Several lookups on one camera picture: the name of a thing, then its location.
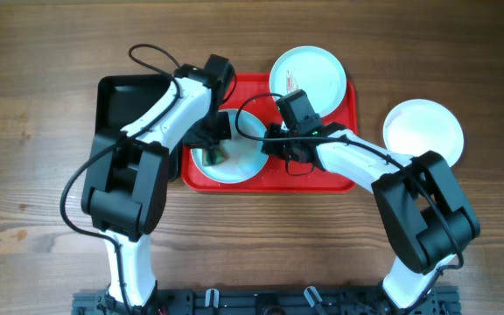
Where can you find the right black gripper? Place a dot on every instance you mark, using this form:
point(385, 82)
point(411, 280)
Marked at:
point(272, 148)

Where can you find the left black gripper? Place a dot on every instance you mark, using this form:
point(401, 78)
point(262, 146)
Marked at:
point(194, 139)

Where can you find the green yellow sponge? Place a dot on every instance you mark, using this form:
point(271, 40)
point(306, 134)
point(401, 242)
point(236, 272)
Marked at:
point(213, 156)

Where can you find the mint plate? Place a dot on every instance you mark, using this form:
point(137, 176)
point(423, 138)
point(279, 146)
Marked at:
point(314, 70)
point(242, 157)

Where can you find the white plate red stain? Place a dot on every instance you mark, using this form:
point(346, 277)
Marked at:
point(416, 126)

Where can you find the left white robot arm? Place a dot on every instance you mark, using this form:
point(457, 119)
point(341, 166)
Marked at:
point(140, 121)

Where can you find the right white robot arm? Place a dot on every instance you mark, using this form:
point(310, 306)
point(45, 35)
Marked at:
point(426, 215)

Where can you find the red plastic tray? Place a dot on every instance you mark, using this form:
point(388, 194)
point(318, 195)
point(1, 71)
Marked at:
point(273, 178)

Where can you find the black plastic tray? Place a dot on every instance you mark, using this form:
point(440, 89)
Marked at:
point(120, 101)

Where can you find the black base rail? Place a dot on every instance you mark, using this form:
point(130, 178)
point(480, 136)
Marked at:
point(348, 300)

